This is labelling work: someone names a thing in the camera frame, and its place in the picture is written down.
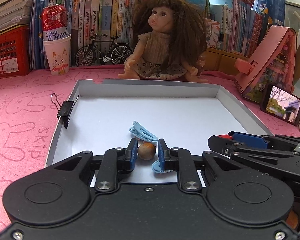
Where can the black toy bicycle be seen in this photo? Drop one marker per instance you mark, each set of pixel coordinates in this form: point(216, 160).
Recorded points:
point(102, 52)

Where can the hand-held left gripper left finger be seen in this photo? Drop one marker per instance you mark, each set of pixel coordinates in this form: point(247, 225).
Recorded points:
point(132, 155)

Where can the row of blue-spined books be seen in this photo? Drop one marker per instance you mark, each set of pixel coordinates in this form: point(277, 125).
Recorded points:
point(240, 30)

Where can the black smartphone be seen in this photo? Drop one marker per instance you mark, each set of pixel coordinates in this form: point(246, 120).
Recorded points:
point(281, 105)

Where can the brown cardboard box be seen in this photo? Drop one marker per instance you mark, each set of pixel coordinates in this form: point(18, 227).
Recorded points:
point(222, 60)

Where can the blue bear hair clip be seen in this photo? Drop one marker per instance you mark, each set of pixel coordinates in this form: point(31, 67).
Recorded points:
point(142, 132)
point(157, 168)

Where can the cat print paper cup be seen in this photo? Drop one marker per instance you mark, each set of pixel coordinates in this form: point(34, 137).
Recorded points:
point(58, 57)

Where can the red drink can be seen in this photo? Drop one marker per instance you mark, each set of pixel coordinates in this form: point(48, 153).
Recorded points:
point(55, 22)

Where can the big blue plush toy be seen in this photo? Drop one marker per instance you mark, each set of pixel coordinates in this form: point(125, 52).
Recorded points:
point(196, 2)

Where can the small clear jar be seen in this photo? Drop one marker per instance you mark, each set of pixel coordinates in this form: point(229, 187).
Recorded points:
point(201, 65)

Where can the stack of lying books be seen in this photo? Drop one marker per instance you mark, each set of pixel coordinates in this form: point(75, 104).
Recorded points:
point(7, 5)

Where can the brown hazelnut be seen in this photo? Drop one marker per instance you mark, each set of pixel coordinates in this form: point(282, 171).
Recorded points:
point(147, 151)

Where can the brown-haired doll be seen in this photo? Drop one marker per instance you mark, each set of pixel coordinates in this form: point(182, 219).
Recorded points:
point(162, 37)

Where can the small black binder clip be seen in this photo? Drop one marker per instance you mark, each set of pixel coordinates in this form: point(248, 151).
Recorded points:
point(65, 111)

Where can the white cardboard box tray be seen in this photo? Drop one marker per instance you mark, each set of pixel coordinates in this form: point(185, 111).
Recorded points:
point(165, 115)

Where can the row of colourful upright books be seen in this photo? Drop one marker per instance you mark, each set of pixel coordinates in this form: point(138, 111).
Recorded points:
point(97, 12)

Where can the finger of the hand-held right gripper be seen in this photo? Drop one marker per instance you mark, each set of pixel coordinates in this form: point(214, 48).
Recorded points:
point(250, 140)
point(220, 145)

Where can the pink triangular stand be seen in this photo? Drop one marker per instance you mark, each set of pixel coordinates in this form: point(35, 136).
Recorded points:
point(270, 65)

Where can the blue carton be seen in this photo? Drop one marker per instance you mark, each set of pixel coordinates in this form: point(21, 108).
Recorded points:
point(271, 5)

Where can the white printed carton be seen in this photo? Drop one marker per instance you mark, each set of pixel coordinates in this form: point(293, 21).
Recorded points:
point(212, 33)

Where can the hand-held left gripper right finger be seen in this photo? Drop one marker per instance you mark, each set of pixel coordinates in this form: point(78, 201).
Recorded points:
point(163, 155)

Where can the large red plastic crate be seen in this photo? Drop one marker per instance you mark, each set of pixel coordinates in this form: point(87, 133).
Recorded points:
point(7, 52)

